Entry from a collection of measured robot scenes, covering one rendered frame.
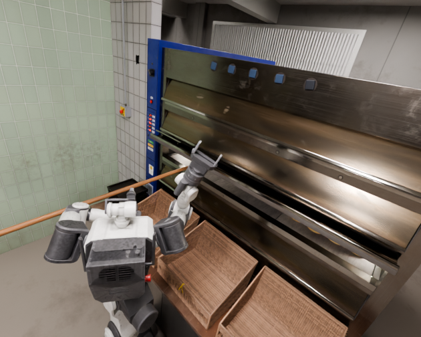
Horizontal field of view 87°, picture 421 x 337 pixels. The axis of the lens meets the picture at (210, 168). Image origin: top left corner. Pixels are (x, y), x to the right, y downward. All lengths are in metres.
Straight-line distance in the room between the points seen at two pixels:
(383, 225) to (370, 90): 0.62
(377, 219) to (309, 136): 0.50
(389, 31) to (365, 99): 3.67
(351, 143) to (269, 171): 0.46
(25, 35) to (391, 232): 2.76
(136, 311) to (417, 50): 4.73
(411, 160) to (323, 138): 0.35
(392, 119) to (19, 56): 2.55
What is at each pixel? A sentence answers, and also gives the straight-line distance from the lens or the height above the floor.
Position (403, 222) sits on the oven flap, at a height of 1.56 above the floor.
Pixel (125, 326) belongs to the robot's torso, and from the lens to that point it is 1.59.
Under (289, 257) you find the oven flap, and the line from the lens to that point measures 1.64.
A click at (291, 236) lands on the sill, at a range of 1.54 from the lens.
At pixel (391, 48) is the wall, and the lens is 4.82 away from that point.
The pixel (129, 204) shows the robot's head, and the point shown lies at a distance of 0.99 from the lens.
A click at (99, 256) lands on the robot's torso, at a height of 1.39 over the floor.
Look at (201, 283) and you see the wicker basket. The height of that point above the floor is 0.59.
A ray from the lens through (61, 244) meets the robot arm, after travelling 1.09.
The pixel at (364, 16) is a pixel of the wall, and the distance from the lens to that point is 4.94.
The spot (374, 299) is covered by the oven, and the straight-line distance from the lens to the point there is 1.59.
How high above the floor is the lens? 2.10
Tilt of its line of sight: 27 degrees down
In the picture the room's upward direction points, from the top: 9 degrees clockwise
